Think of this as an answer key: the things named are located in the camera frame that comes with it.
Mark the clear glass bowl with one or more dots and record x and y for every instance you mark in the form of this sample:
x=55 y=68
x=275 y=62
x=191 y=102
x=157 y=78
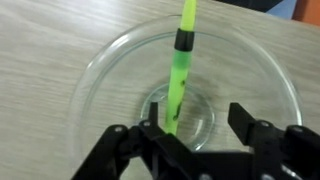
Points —
x=110 y=63

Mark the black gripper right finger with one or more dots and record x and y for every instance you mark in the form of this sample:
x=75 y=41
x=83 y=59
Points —
x=276 y=150

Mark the yellow-green marker with black band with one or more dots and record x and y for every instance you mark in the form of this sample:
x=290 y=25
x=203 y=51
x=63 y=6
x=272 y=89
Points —
x=180 y=76

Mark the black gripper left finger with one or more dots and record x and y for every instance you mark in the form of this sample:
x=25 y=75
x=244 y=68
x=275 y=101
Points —
x=160 y=146

